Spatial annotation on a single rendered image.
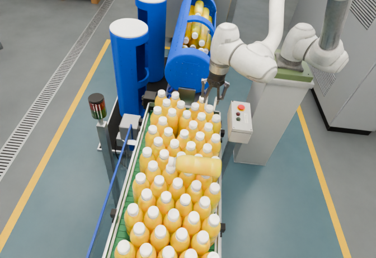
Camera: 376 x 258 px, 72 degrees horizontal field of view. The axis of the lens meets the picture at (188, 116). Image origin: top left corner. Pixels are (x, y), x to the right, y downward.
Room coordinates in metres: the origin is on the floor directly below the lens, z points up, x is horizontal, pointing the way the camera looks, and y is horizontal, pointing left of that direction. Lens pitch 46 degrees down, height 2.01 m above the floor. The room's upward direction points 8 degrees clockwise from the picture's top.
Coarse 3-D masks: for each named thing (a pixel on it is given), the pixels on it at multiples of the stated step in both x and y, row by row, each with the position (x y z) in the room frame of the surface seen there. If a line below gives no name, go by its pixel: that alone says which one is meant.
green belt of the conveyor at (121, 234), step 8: (144, 136) 0.87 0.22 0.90; (144, 144) 0.81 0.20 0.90; (136, 168) 0.66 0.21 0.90; (128, 192) 0.54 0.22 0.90; (128, 200) 0.50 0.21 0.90; (120, 224) 0.40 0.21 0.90; (120, 232) 0.36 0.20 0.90; (120, 240) 0.33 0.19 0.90; (128, 240) 0.34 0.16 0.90; (112, 248) 0.30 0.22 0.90; (112, 256) 0.27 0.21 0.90
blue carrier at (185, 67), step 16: (192, 0) 2.06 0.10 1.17; (208, 0) 2.07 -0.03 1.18; (192, 16) 1.65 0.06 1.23; (176, 32) 1.51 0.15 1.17; (176, 48) 1.29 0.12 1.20; (192, 48) 1.26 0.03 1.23; (176, 64) 1.20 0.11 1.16; (192, 64) 1.20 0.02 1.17; (208, 64) 1.20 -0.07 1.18; (176, 80) 1.20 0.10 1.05; (192, 80) 1.20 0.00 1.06
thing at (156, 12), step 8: (136, 0) 2.27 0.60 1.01; (144, 8) 2.21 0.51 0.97; (152, 8) 2.22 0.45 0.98; (160, 8) 2.25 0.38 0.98; (144, 16) 2.46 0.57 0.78; (152, 16) 2.22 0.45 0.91; (160, 16) 2.26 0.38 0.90; (152, 24) 2.22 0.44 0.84; (160, 24) 2.26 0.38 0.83; (152, 32) 2.22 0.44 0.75; (160, 32) 2.26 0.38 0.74; (152, 40) 2.22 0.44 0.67; (160, 40) 2.26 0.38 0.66; (152, 48) 2.22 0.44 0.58; (160, 48) 2.26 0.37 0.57; (152, 56) 2.22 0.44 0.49; (160, 56) 2.27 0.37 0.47; (152, 64) 2.22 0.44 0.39; (160, 64) 2.27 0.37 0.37; (152, 72) 2.22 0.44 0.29; (160, 72) 2.27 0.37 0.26; (152, 80) 2.22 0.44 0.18
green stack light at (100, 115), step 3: (105, 108) 0.75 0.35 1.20; (93, 111) 0.72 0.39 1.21; (96, 111) 0.72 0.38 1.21; (99, 111) 0.72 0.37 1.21; (102, 111) 0.73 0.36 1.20; (105, 111) 0.74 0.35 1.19; (93, 114) 0.72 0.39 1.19; (96, 114) 0.72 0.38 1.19; (99, 114) 0.72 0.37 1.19; (102, 114) 0.73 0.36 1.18; (105, 114) 0.74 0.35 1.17; (93, 117) 0.72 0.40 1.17; (96, 117) 0.72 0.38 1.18; (99, 117) 0.72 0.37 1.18; (102, 117) 0.73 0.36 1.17
